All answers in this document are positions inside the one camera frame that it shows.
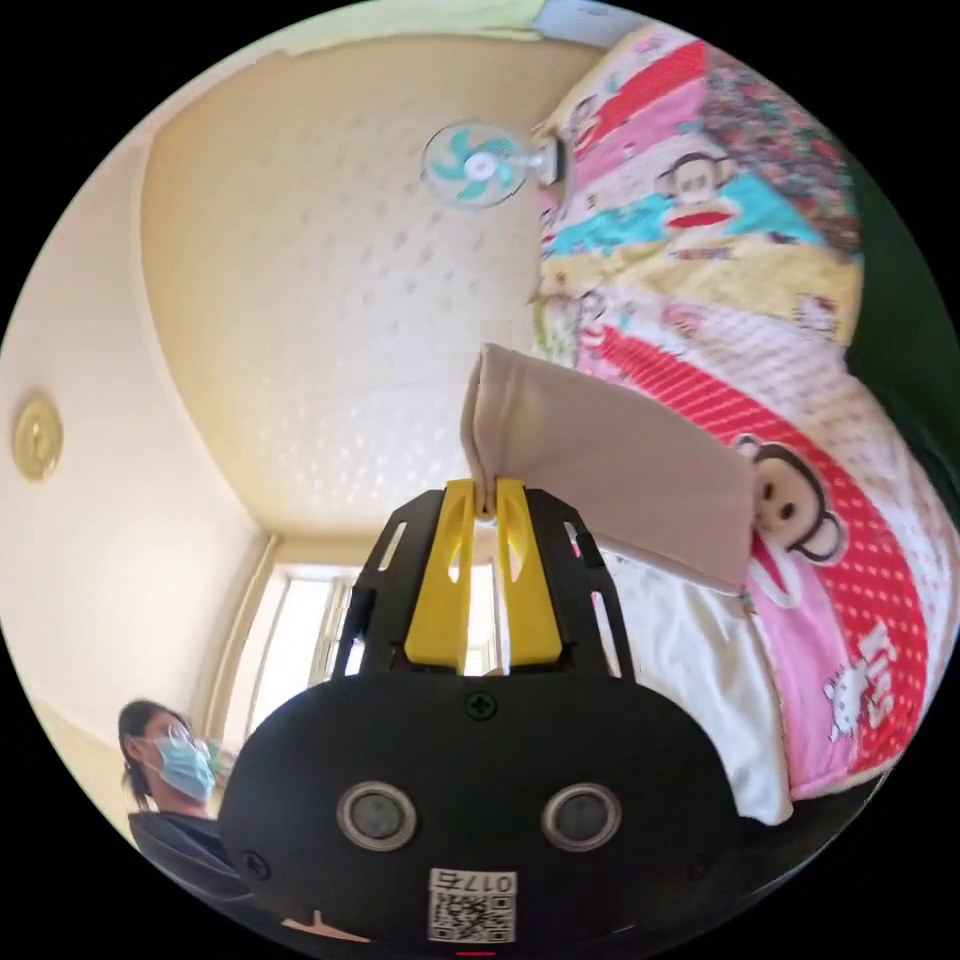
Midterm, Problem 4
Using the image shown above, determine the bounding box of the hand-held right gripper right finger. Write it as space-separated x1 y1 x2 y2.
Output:
491 479 565 667

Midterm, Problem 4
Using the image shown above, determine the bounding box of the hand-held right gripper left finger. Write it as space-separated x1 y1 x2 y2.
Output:
403 479 483 667

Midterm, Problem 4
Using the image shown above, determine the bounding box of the white long sleeve shirt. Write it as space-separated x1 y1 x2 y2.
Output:
458 343 760 598

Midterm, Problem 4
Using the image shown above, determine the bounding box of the window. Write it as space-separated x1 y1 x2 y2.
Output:
223 560 513 745

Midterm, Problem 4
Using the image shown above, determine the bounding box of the person's body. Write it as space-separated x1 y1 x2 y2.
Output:
118 697 260 913

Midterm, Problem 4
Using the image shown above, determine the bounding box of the bed with cartoon printed quilt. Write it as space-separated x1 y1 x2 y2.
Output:
528 22 946 828

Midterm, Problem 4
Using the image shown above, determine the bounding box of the wall fan with teal blades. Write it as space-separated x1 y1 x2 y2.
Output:
419 122 573 213

